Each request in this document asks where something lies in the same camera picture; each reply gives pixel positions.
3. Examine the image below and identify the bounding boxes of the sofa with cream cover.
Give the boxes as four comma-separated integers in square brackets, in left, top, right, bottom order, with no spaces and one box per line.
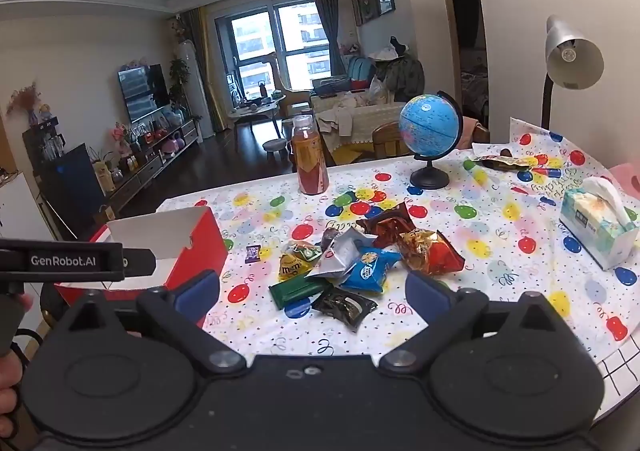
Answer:
[309,93,418,165]

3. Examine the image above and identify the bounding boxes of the balloon printed tablecloth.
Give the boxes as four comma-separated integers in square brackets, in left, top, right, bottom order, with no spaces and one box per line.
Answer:
[159,117,640,424]

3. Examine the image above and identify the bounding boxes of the pile of clothes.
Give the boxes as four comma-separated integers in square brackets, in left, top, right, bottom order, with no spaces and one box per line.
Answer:
[369,37,426,102]

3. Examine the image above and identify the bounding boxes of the wooden chair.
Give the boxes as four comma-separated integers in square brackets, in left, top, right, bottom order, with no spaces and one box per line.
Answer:
[372,123,417,160]

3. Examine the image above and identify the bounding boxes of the pink cloth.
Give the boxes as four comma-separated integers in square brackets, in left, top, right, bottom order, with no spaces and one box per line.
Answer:
[459,117,492,150]

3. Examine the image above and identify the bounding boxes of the TV cabinet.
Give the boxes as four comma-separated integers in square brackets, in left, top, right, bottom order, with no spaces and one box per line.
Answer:
[106,117,204,212]

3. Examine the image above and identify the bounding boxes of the person's left hand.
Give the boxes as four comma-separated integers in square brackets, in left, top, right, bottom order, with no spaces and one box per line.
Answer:
[0,295,36,437]

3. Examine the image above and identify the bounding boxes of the grey desk lamp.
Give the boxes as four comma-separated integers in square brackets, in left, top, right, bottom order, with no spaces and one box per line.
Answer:
[541,15,605,132]

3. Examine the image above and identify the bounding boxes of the yellow candy packet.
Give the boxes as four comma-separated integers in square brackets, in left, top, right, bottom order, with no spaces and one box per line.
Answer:
[278,253,309,282]

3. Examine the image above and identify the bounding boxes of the orange red snack packet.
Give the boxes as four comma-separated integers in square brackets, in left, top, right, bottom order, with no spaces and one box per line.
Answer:
[397,229,466,277]

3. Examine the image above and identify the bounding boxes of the white standing air conditioner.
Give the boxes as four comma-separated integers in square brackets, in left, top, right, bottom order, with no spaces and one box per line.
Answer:
[178,41,212,140]

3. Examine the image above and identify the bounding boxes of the blue cookie packet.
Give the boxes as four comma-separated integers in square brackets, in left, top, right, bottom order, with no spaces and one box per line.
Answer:
[340,247,404,295]

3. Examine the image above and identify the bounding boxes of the silver snack packet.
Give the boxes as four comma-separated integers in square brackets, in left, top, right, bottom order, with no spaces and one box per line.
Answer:
[305,226,372,282]

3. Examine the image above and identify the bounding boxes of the green white snack packet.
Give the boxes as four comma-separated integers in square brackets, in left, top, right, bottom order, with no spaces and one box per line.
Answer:
[285,241,324,265]

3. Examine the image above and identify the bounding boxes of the television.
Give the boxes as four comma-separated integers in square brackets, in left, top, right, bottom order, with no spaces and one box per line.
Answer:
[118,64,170,123]

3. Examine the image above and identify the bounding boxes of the juice bottle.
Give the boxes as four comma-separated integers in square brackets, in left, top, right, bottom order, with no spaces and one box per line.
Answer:
[292,114,330,196]

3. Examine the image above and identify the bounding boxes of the brown red foil packet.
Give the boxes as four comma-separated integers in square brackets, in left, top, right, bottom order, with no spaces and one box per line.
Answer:
[356,203,416,250]

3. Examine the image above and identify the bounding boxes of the blue grey curtain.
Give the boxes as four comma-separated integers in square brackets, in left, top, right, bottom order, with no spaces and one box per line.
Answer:
[310,0,347,82]

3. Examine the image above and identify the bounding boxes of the black snack packet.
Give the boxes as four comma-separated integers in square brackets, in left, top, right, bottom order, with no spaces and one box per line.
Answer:
[310,286,379,330]

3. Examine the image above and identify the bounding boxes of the blue globe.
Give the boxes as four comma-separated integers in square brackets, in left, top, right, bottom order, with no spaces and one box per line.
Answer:
[399,91,461,190]

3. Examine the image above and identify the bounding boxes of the white cardboard box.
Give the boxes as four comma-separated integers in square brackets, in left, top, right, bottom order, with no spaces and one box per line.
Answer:
[54,206,229,328]

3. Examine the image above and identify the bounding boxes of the round coffee table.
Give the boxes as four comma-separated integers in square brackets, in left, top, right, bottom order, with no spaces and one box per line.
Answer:
[228,101,281,138]

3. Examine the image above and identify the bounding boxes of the tissue pack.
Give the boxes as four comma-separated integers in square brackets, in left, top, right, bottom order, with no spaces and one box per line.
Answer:
[558,176,640,272]

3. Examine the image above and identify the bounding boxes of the black cabinet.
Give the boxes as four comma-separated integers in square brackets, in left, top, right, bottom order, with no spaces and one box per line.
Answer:
[22,116,109,240]

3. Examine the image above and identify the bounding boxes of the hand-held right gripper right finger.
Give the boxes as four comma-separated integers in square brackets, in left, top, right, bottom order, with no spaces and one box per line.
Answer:
[377,271,586,374]

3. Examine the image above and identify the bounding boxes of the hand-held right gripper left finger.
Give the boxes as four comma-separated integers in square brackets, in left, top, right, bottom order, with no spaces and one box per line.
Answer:
[62,270,246,374]

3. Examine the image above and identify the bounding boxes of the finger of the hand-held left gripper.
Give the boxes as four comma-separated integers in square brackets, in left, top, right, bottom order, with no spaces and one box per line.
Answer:
[122,250,157,278]

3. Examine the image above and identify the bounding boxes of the dark yellow snack packet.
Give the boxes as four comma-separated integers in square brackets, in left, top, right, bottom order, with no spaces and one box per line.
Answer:
[462,154,532,172]

